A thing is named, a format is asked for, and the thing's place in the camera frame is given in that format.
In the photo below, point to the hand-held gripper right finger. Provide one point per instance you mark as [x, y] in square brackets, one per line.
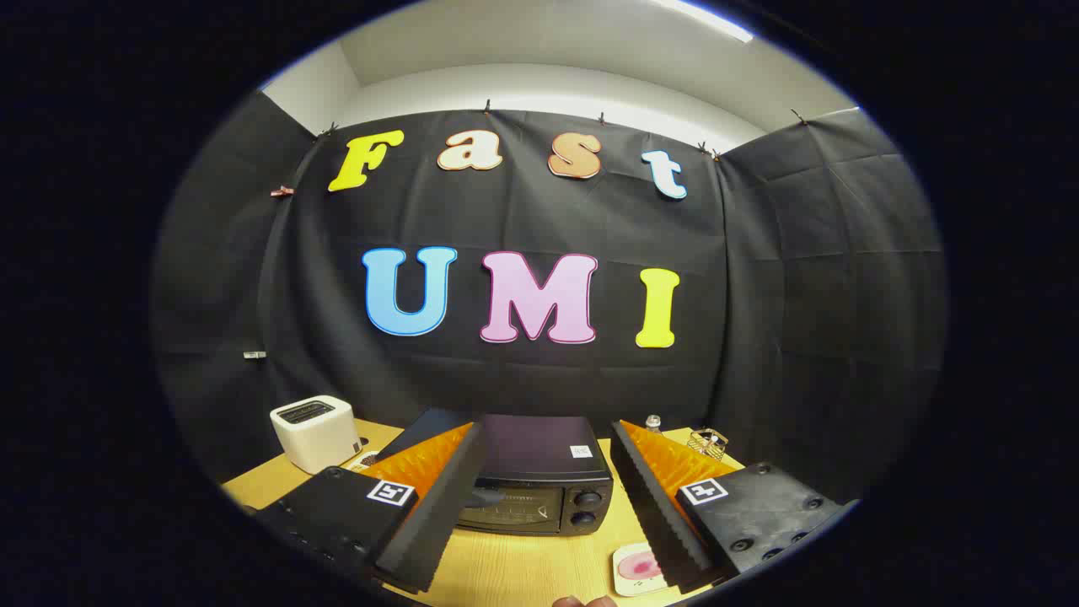
[653, 514]

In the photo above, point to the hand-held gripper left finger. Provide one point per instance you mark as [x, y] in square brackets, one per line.
[438, 514]

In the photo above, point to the round pink meat slice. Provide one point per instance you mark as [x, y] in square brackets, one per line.
[645, 566]

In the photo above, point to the white cherry print plate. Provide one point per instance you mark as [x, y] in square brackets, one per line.
[625, 583]

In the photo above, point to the black toaster oven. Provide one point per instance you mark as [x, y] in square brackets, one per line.
[539, 447]

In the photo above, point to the white pop-up toaster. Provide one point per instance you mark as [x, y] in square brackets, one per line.
[316, 434]

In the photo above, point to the small patterned coaster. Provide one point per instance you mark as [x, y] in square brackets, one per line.
[364, 460]

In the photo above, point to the pink clip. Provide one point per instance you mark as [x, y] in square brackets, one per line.
[282, 191]

